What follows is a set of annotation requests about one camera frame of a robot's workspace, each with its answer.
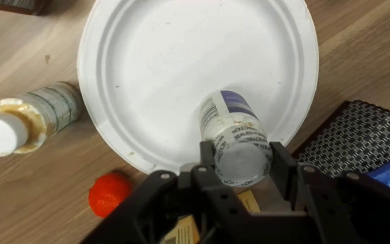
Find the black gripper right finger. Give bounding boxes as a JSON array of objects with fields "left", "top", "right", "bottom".
[{"left": 271, "top": 143, "right": 297, "bottom": 182}]

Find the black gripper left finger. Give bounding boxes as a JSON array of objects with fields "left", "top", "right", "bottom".
[{"left": 198, "top": 142, "right": 215, "bottom": 173}]

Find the white cap pill bottle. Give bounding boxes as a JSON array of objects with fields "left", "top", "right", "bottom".
[{"left": 199, "top": 90, "right": 272, "bottom": 188}]

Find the white paper plate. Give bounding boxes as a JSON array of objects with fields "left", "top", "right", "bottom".
[{"left": 77, "top": 0, "right": 320, "bottom": 174}]

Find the orange plushie ball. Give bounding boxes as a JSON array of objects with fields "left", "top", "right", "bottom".
[{"left": 88, "top": 173, "right": 133, "bottom": 219}]

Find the black mesh box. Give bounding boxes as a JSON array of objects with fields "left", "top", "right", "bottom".
[{"left": 293, "top": 101, "right": 390, "bottom": 178}]

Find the glue bottle with white cap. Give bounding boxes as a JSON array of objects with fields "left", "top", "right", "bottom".
[{"left": 0, "top": 82, "right": 83, "bottom": 158}]

